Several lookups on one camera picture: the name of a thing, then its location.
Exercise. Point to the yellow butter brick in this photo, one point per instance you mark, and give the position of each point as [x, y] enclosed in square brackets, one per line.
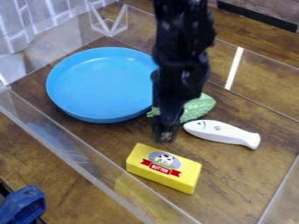
[164, 168]

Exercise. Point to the blue clamp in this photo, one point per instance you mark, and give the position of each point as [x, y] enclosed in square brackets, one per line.
[23, 206]

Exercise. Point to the blue round tray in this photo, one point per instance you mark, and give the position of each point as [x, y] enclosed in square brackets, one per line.
[101, 85]

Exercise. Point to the white toy fish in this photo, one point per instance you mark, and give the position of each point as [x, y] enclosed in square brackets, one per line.
[220, 132]

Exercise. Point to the green bitter gourd toy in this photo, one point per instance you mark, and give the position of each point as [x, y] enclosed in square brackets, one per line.
[175, 110]

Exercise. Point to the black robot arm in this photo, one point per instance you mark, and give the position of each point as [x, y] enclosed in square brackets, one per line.
[184, 35]

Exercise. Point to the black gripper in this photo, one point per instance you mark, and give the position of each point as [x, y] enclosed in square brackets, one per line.
[178, 84]

